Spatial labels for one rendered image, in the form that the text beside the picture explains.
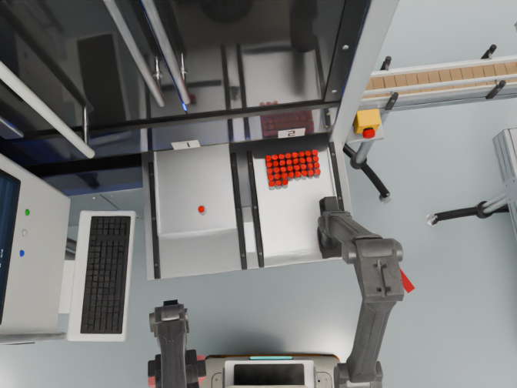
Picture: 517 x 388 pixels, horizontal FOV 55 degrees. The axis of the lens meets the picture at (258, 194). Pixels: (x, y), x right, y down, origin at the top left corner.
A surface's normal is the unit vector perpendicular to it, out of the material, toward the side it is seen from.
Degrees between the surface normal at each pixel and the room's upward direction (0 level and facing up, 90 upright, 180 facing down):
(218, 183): 0
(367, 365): 56
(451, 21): 0
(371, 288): 13
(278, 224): 0
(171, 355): 41
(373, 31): 90
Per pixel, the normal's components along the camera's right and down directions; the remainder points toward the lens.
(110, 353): -0.04, -0.25
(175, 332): 0.01, -0.83
